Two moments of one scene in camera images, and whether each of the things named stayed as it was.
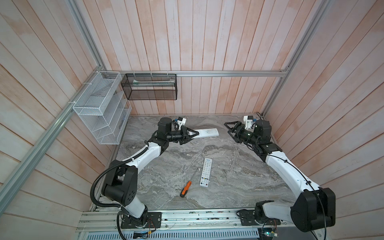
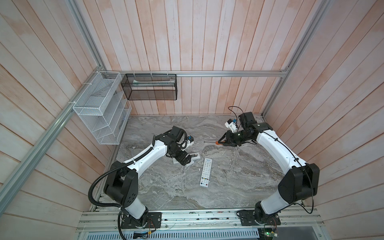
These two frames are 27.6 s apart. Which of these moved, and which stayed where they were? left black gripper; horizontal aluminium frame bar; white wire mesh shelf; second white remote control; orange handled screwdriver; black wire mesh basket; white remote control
Moved: left black gripper; orange handled screwdriver; white remote control
Stayed: second white remote control; white wire mesh shelf; black wire mesh basket; horizontal aluminium frame bar
